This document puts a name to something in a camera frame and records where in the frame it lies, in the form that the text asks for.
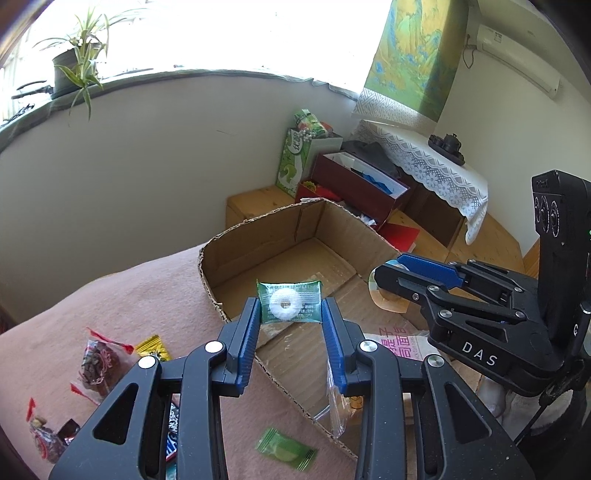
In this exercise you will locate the white air conditioner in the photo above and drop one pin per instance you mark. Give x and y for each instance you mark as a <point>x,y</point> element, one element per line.
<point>517,55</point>

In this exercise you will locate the green snack packet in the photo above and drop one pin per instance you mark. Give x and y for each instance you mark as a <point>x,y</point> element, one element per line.
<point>309,122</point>

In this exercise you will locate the cardboard box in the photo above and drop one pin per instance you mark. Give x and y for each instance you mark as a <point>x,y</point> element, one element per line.
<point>286,235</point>

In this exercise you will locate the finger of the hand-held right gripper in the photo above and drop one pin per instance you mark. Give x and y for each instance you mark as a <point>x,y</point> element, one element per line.
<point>415,286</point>
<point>434,267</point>

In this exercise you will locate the green mint candy packet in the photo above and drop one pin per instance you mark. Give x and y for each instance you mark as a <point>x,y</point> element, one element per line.
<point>288,300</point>

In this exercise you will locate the table with lace cloth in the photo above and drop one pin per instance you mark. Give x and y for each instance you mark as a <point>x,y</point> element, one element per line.
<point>434,170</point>

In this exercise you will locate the large red wrapped date candy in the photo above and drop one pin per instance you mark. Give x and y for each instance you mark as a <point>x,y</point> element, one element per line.
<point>99,364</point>

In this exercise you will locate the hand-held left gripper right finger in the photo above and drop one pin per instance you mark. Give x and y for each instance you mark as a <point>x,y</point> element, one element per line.
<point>333,337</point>

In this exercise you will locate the dark cloth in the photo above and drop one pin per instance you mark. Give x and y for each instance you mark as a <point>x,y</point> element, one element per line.
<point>374,157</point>

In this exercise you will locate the round clear candy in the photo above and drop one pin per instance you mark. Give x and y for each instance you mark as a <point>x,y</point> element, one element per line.
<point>388,302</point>

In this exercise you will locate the small red wrapped date candy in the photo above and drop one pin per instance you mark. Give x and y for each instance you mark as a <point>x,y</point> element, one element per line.
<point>44,438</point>

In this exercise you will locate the wooden cabinet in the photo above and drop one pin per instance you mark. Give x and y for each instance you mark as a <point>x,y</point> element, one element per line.
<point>436,217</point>

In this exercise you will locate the dark tea set tray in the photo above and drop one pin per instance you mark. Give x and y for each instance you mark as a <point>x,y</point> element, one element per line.
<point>448,145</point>

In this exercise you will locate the brown chocolate bar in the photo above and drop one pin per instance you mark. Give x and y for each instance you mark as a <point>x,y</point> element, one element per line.
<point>171,434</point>

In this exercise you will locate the green landscape wall scroll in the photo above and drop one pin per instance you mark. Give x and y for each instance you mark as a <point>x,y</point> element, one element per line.
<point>411,55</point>

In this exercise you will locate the green and white carton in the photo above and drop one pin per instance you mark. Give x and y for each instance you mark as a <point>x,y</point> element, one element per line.
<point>293,161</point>

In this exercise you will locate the clear plastic bag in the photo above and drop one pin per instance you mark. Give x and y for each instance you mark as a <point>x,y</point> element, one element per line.
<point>339,410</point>

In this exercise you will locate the red envelope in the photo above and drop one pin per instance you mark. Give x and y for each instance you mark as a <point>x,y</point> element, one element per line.
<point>401,235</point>

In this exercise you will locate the green wrapped candy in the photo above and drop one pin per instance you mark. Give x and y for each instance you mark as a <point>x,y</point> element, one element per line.
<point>286,450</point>

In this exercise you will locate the dark red gift box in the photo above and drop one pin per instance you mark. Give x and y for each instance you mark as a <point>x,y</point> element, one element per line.
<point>355,194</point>

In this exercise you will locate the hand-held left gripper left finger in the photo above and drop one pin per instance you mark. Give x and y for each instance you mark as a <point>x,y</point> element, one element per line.
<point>249,332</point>

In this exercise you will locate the dark brown small candy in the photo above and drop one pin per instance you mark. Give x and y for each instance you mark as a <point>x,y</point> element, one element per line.
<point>69,430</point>

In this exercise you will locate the potted spider plant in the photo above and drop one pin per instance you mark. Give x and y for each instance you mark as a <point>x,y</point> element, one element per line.
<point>78,69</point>

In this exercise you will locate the yellow wrapped candy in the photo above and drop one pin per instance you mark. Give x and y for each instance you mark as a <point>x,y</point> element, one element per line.
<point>152,348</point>

